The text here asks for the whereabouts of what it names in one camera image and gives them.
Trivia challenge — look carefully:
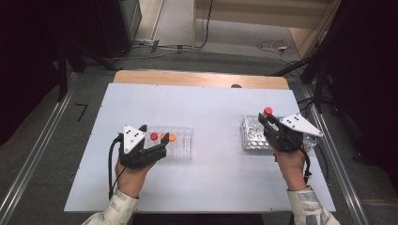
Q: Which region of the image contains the clear plastic tube rack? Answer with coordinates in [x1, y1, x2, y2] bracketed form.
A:
[142, 126, 194, 159]

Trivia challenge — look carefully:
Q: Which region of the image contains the dark grey cabinet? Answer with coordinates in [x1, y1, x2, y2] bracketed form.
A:
[117, 0, 143, 42]

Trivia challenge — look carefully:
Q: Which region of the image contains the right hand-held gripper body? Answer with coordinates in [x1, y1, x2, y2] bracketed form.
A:
[263, 112, 324, 154]

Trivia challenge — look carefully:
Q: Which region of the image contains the black cable bundle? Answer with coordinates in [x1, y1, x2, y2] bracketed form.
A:
[297, 95, 334, 115]

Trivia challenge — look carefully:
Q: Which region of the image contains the light wooden cabinet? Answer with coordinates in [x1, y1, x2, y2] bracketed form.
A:
[192, 0, 343, 60]

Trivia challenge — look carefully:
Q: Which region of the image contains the black curtain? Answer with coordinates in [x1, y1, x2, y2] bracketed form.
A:
[0, 0, 126, 146]
[331, 0, 398, 184]

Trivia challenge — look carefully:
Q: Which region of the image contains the person's left hand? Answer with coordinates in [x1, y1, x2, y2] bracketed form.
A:
[115, 161, 155, 200]

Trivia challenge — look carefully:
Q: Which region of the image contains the white floor cable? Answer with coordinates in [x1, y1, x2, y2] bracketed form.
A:
[255, 38, 294, 65]

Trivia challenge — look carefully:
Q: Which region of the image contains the person's right hand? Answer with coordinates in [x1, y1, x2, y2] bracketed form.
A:
[273, 148, 310, 192]

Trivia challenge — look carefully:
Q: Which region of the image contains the black hanging cable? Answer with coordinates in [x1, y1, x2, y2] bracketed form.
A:
[199, 0, 215, 51]

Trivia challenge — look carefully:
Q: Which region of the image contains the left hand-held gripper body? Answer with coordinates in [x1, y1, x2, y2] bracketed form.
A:
[117, 125, 168, 171]

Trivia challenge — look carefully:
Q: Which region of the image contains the metal test tube rack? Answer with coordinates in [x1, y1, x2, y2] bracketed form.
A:
[239, 114, 318, 152]

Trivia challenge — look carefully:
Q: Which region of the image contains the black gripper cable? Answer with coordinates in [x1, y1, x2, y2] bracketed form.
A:
[107, 133, 127, 201]
[298, 144, 314, 186]

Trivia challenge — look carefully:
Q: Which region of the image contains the black metal stand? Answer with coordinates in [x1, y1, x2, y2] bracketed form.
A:
[55, 41, 121, 103]
[271, 51, 327, 114]

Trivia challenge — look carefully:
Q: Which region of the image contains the aluminium floor rail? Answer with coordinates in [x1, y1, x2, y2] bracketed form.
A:
[0, 71, 78, 219]
[301, 85, 372, 225]

